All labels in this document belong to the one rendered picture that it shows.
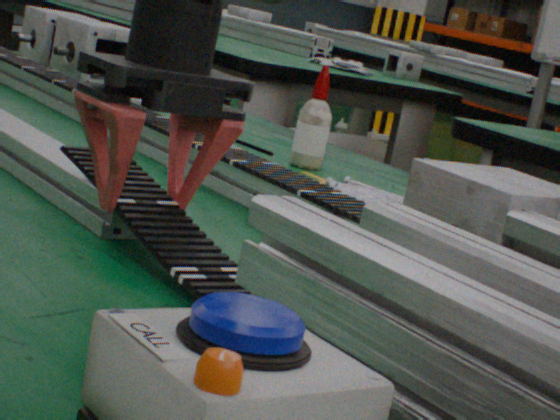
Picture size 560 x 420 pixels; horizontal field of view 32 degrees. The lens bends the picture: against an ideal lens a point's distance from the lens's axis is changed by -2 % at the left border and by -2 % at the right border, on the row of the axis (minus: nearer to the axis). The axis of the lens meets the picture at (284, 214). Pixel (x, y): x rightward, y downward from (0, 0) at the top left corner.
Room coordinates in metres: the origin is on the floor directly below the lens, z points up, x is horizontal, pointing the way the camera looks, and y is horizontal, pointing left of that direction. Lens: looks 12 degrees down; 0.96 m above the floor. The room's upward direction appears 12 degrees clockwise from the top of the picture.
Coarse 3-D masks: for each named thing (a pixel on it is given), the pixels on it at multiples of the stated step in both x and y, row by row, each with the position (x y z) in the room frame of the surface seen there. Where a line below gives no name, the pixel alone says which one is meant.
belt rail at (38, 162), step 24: (0, 120) 0.85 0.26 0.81; (0, 144) 0.82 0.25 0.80; (24, 144) 0.77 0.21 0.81; (48, 144) 0.79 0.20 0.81; (24, 168) 0.76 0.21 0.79; (48, 168) 0.73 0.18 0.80; (72, 168) 0.71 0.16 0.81; (48, 192) 0.72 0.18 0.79; (72, 192) 0.71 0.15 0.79; (96, 192) 0.66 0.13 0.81; (72, 216) 0.69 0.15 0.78; (96, 216) 0.66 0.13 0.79
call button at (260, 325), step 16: (192, 304) 0.33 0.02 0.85; (208, 304) 0.33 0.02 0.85; (224, 304) 0.33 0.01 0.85; (240, 304) 0.33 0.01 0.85; (256, 304) 0.34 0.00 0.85; (272, 304) 0.34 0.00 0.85; (192, 320) 0.32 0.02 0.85; (208, 320) 0.32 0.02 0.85; (224, 320) 0.32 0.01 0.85; (240, 320) 0.32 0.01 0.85; (256, 320) 0.32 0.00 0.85; (272, 320) 0.32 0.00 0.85; (288, 320) 0.33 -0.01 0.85; (208, 336) 0.32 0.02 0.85; (224, 336) 0.31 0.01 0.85; (240, 336) 0.31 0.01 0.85; (256, 336) 0.31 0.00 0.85; (272, 336) 0.31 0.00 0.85; (288, 336) 0.32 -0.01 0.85; (256, 352) 0.31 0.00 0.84; (272, 352) 0.31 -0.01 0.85; (288, 352) 0.32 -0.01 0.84
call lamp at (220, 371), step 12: (216, 348) 0.29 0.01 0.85; (204, 360) 0.29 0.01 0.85; (216, 360) 0.28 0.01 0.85; (228, 360) 0.28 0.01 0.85; (240, 360) 0.29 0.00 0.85; (204, 372) 0.28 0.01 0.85; (216, 372) 0.28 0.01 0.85; (228, 372) 0.28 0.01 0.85; (240, 372) 0.29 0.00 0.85; (204, 384) 0.28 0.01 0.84; (216, 384) 0.28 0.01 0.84; (228, 384) 0.28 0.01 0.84; (240, 384) 0.29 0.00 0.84
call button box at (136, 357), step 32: (96, 320) 0.33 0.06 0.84; (128, 320) 0.33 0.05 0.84; (160, 320) 0.34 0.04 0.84; (96, 352) 0.33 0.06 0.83; (128, 352) 0.31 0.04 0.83; (160, 352) 0.31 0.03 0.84; (192, 352) 0.31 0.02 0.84; (320, 352) 0.34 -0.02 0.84; (96, 384) 0.33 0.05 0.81; (128, 384) 0.31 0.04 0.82; (160, 384) 0.30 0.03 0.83; (192, 384) 0.29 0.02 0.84; (256, 384) 0.30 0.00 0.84; (288, 384) 0.30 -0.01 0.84; (320, 384) 0.31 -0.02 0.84; (352, 384) 0.32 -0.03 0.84; (384, 384) 0.32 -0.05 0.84; (96, 416) 0.33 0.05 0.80; (128, 416) 0.31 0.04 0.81; (160, 416) 0.29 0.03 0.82; (192, 416) 0.28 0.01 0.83; (224, 416) 0.28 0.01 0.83; (256, 416) 0.29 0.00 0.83; (288, 416) 0.30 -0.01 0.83; (320, 416) 0.30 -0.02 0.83; (352, 416) 0.31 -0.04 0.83; (384, 416) 0.32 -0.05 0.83
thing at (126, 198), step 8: (128, 192) 0.66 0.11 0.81; (120, 200) 0.64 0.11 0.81; (128, 200) 0.64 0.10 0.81; (136, 200) 0.65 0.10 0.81; (144, 200) 0.65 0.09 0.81; (152, 200) 0.66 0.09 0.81; (160, 200) 0.67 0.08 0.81; (168, 200) 0.67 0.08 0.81; (168, 208) 0.66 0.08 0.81; (176, 208) 0.66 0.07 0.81
